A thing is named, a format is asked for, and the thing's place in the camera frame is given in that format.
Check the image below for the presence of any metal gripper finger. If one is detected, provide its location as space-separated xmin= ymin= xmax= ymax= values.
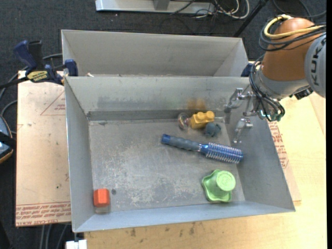
xmin=224 ymin=88 xmax=246 ymax=114
xmin=232 ymin=118 xmax=254 ymax=144

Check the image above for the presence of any dark grey toy animal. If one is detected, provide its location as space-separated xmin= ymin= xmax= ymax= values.
xmin=203 ymin=122 xmax=222 ymax=137

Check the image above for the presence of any yellow toy brick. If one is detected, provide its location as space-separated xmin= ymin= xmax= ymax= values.
xmin=190 ymin=110 xmax=216 ymax=130

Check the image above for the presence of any blue hairbrush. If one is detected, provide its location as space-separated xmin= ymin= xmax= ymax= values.
xmin=161 ymin=133 xmax=245 ymax=164

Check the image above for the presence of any clear glass ball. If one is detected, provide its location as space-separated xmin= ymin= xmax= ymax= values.
xmin=177 ymin=112 xmax=192 ymax=131

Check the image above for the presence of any green plastic cup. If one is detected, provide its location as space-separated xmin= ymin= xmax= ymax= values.
xmin=201 ymin=169 xmax=237 ymax=203

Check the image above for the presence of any grey metal bin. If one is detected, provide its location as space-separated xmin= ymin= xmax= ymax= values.
xmin=61 ymin=29 xmax=296 ymax=233

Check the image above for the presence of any clear jar with orange cap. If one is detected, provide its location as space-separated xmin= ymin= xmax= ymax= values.
xmin=93 ymin=188 xmax=111 ymax=215

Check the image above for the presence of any brown cardboard board red print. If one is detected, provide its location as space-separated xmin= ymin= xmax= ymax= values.
xmin=15 ymin=70 xmax=302 ymax=228

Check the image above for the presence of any black cylinder on white bracket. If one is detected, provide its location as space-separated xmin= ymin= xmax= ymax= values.
xmin=293 ymin=87 xmax=313 ymax=100

